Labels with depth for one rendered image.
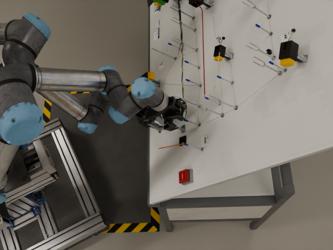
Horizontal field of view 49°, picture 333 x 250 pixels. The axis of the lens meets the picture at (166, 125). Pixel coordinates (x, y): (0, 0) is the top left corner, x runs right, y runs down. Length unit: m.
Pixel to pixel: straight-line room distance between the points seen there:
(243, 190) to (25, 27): 1.19
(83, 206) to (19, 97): 1.49
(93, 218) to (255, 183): 1.09
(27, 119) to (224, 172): 0.73
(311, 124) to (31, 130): 0.82
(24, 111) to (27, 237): 1.61
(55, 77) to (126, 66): 1.92
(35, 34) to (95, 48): 1.84
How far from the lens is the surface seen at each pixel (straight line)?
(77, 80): 1.25
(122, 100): 1.29
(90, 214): 2.44
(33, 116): 1.05
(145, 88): 1.23
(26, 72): 1.16
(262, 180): 1.85
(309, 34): 1.32
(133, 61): 3.12
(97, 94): 1.61
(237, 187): 1.82
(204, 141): 1.50
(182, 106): 1.42
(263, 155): 1.28
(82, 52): 3.27
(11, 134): 1.06
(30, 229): 2.56
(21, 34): 1.45
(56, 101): 1.50
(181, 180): 1.51
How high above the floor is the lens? 2.55
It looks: 65 degrees down
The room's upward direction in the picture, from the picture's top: 8 degrees counter-clockwise
